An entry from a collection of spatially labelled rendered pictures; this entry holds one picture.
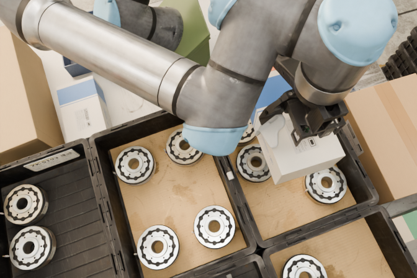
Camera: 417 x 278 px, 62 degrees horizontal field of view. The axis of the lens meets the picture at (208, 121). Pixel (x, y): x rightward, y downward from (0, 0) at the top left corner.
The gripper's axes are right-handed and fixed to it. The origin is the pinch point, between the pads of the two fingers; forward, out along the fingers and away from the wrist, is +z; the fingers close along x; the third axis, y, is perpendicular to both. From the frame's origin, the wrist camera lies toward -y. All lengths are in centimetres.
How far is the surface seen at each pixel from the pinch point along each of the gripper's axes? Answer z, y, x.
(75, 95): 32, -37, -50
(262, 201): 27.9, 10.2, -6.4
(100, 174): 18.1, -6.2, -42.8
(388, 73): 93, -36, 84
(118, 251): 17.9, 12.1, -41.8
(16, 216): 25, -4, -67
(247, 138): 24.8, -6.2, -5.0
